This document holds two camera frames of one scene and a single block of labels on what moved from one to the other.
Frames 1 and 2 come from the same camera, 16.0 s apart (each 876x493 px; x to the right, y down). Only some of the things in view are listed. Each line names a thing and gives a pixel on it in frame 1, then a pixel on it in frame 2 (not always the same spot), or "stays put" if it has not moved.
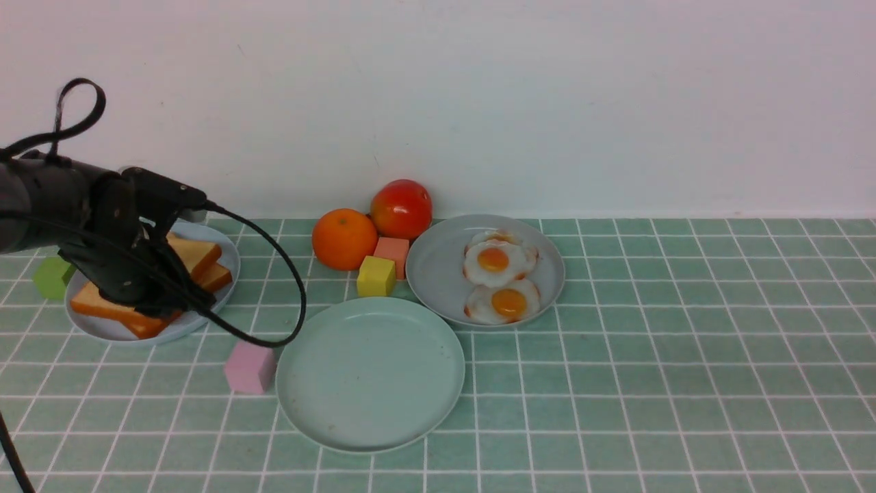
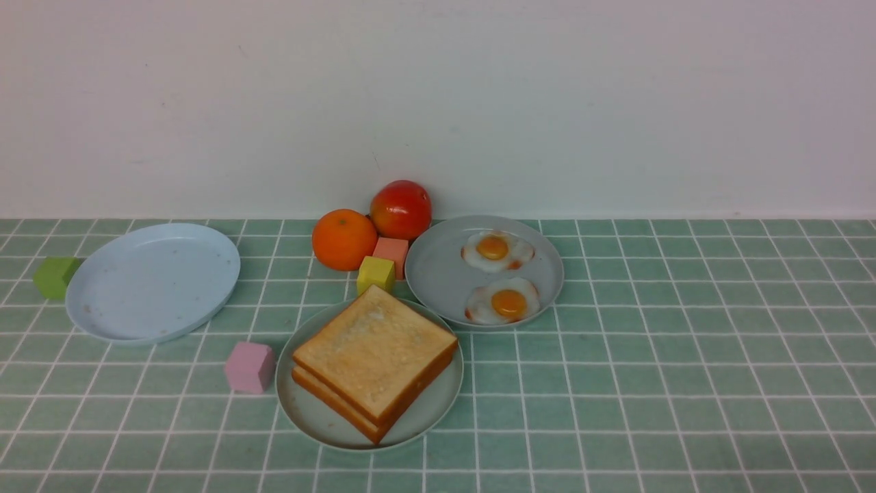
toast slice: [90, 299] → [373, 433]
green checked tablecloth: [683, 355] stays put
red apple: [401, 209] stays put
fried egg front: [516, 302] stays put
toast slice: [198, 257] → [376, 357]
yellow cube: [377, 277] stays put
